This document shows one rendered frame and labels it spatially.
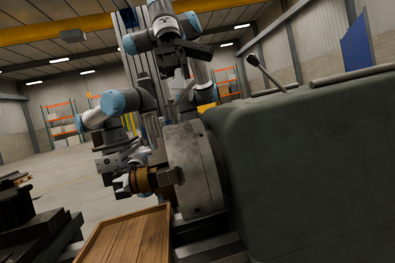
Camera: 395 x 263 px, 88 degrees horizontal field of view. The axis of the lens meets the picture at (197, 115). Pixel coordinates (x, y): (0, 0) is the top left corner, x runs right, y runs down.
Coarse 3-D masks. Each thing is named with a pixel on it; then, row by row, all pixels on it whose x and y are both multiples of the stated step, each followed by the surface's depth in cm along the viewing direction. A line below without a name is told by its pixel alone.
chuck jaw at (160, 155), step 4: (160, 140) 76; (164, 140) 76; (160, 144) 75; (164, 144) 75; (160, 148) 74; (164, 148) 74; (156, 152) 73; (160, 152) 73; (164, 152) 73; (156, 156) 72; (160, 156) 72; (164, 156) 72; (148, 160) 71; (152, 160) 71; (156, 160) 71; (160, 160) 71; (164, 160) 71; (148, 164) 70; (152, 164) 70; (156, 164) 70; (160, 164) 71; (164, 164) 71; (168, 164) 72; (160, 168) 73
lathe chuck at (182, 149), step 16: (176, 128) 64; (192, 128) 62; (176, 144) 58; (192, 144) 58; (176, 160) 56; (192, 160) 56; (192, 176) 55; (176, 192) 54; (192, 192) 55; (208, 192) 56; (192, 208) 57; (208, 208) 59
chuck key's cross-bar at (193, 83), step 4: (192, 80) 46; (196, 80) 46; (192, 84) 46; (188, 88) 49; (184, 92) 52; (188, 92) 52; (180, 96) 55; (184, 96) 54; (176, 100) 60; (180, 100) 58; (164, 104) 75; (172, 104) 65; (176, 104) 62
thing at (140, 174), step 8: (144, 168) 67; (152, 168) 68; (128, 176) 66; (136, 176) 66; (144, 176) 65; (136, 184) 65; (144, 184) 65; (136, 192) 66; (144, 192) 66; (152, 192) 67
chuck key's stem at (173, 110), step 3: (168, 99) 67; (171, 99) 67; (168, 102) 67; (171, 102) 67; (174, 102) 67; (171, 108) 67; (174, 108) 67; (171, 111) 67; (174, 111) 67; (171, 114) 67; (174, 114) 67; (177, 114) 68; (174, 117) 67; (174, 120) 68; (177, 120) 68; (174, 123) 68; (177, 123) 68
